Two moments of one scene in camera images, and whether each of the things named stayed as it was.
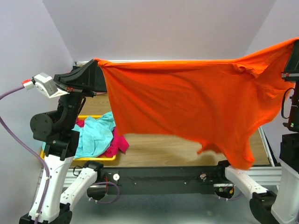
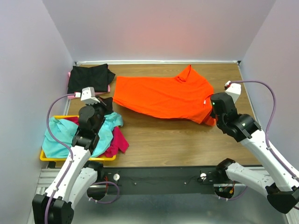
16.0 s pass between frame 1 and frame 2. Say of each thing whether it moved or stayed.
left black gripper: moved
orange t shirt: moved
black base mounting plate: stayed
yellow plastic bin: stayed
